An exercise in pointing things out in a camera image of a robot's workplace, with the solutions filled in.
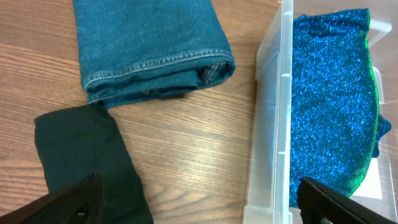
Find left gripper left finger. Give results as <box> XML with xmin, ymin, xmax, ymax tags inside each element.
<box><xmin>1</xmin><ymin>173</ymin><xmax>104</xmax><ymax>224</ymax></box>

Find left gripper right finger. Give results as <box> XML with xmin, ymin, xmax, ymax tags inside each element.
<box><xmin>297</xmin><ymin>177</ymin><xmax>395</xmax><ymax>224</ymax></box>

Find sparkly blue cloth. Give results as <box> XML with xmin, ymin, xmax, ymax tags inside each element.
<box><xmin>289</xmin><ymin>8</ymin><xmax>391</xmax><ymax>208</ymax></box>

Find clear plastic storage bin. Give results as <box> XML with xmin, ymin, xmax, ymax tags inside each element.
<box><xmin>243</xmin><ymin>0</ymin><xmax>397</xmax><ymax>224</ymax></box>

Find white label in bin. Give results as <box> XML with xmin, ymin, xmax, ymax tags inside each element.
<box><xmin>353</xmin><ymin>158</ymin><xmax>382</xmax><ymax>200</ymax></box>

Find black folded cloth left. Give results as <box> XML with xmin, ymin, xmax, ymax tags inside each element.
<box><xmin>34</xmin><ymin>105</ymin><xmax>153</xmax><ymax>224</ymax></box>

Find folded blue denim jeans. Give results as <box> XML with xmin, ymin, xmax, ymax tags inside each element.
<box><xmin>73</xmin><ymin>0</ymin><xmax>236</xmax><ymax>108</ymax></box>

